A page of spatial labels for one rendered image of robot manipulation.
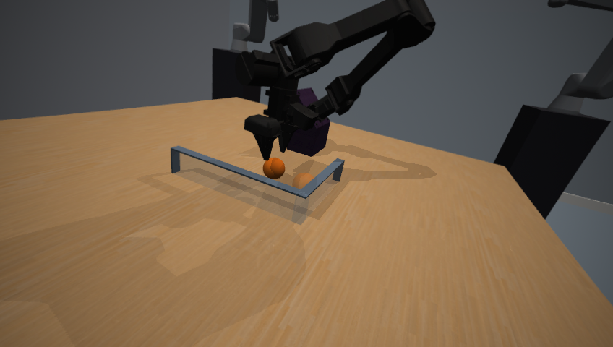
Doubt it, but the clear l-shaped low wall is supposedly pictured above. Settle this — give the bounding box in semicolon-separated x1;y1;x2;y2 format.
172;150;343;225

